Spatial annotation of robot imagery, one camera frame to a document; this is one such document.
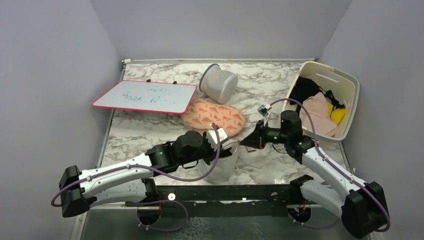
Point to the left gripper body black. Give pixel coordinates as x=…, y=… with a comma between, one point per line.
x=208, y=153

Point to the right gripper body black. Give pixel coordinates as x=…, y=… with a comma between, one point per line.
x=272, y=135

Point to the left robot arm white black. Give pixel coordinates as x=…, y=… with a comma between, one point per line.
x=79, y=190

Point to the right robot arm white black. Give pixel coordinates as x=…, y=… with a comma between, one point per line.
x=360, y=206

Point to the orange tulip print laundry bag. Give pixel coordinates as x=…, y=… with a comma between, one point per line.
x=202, y=112

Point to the white cylindrical mesh laundry bag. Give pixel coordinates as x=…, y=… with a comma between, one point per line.
x=218, y=84

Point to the cream plastic laundry basket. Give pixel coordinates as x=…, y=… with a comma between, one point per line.
x=345, y=87

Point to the pink garment in basket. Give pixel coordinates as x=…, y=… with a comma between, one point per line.
x=317, y=107

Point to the black garment in basket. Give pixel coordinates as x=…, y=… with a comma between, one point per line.
x=305, y=88

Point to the pink framed whiteboard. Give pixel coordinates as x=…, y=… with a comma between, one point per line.
x=148, y=96

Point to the yellow garment in basket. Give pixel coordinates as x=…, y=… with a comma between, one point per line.
x=336, y=114

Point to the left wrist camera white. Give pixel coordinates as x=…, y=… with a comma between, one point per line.
x=217, y=137

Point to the black mounting rail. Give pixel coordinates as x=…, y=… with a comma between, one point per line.
x=215, y=201

